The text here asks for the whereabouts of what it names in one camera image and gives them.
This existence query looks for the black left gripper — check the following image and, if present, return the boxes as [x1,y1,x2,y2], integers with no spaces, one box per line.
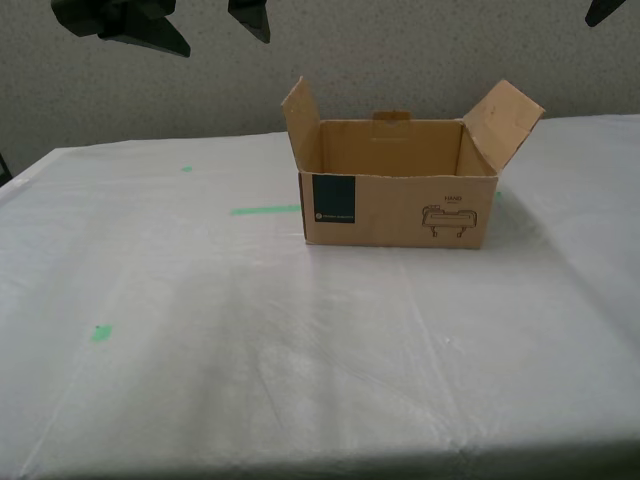
[49,0,272,59]

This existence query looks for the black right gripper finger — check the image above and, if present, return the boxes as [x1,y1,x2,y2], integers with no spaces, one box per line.
[584,0,629,27]

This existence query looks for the brown cardboard box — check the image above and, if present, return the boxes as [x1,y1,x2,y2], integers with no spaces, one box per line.
[279,75,546,250]

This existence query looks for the translucent white plastic sheet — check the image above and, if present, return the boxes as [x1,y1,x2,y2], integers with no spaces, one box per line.
[0,113,640,480]

